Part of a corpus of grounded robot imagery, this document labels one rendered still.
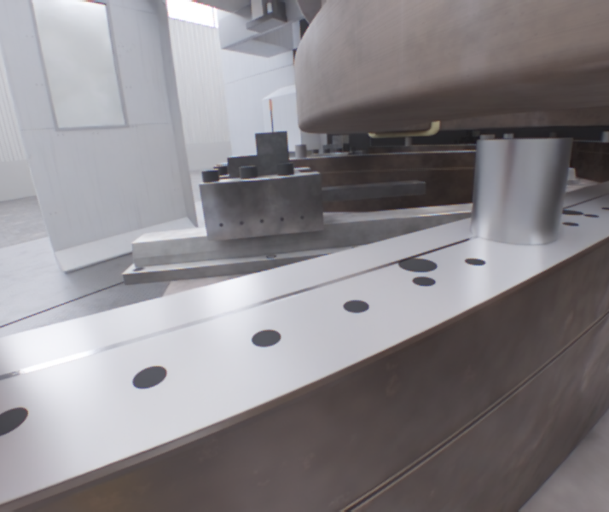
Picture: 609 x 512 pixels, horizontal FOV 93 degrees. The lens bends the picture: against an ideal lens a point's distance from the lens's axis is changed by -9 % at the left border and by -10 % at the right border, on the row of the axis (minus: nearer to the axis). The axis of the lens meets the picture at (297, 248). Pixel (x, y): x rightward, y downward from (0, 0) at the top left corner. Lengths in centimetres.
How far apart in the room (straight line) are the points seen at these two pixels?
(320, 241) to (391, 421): 115
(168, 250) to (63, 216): 178
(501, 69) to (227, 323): 43
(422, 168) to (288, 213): 118
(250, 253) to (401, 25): 96
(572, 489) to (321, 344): 53
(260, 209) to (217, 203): 15
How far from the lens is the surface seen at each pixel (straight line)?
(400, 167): 215
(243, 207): 118
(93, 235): 312
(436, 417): 23
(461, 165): 218
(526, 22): 48
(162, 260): 138
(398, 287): 23
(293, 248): 131
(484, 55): 50
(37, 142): 302
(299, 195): 118
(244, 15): 392
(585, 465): 69
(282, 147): 128
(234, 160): 128
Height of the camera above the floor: 78
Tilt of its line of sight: 18 degrees down
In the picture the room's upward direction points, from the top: 4 degrees counter-clockwise
